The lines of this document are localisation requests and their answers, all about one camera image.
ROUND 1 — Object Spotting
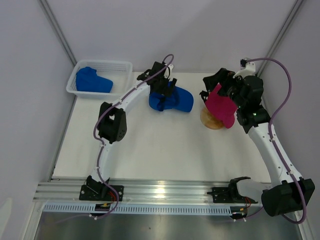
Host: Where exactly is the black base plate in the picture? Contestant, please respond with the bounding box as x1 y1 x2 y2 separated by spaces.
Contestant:
206 187 258 204
79 182 117 202

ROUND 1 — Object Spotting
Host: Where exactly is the wooden hat stand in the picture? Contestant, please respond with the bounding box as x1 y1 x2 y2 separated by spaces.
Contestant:
200 107 225 130

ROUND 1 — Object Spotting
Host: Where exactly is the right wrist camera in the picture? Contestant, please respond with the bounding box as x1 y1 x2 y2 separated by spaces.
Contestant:
233 58 256 78

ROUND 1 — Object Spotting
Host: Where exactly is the left aluminium frame post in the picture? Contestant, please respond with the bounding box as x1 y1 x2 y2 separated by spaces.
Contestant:
37 0 77 67

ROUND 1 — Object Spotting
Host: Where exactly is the white slotted cable duct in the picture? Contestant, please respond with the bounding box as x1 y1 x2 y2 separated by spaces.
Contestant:
43 202 232 216

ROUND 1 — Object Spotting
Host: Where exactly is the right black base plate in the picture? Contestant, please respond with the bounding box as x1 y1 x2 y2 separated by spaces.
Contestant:
206 187 258 204

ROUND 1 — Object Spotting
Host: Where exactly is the blue cap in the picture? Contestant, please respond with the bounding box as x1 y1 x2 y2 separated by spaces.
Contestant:
148 86 194 113
75 66 113 93

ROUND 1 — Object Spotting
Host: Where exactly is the right aluminium frame post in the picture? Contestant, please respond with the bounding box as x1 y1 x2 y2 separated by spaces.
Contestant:
256 0 307 81

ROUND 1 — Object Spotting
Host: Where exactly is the aluminium mounting rail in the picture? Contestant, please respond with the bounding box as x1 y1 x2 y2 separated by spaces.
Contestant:
33 178 306 207

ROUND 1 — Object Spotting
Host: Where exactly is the aluminium frame post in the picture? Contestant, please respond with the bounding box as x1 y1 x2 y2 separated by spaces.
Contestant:
256 0 307 81
37 0 77 67

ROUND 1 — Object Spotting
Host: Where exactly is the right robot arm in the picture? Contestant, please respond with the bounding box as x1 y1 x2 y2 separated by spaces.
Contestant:
200 68 315 217

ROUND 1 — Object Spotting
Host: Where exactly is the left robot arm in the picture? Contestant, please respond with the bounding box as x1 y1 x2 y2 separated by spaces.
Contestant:
79 61 177 201

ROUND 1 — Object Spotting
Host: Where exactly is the white plastic basket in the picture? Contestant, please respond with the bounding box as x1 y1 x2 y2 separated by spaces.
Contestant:
66 59 133 101

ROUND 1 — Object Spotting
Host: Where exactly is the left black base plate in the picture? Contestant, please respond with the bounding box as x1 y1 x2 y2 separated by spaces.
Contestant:
79 182 117 202

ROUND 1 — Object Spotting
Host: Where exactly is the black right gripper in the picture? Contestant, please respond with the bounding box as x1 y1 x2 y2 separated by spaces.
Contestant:
202 68 246 109

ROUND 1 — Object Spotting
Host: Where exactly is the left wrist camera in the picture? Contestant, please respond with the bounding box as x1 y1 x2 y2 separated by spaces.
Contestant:
163 64 174 79

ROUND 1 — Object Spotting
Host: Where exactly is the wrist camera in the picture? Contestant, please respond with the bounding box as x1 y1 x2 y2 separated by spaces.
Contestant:
233 58 256 78
163 64 174 79

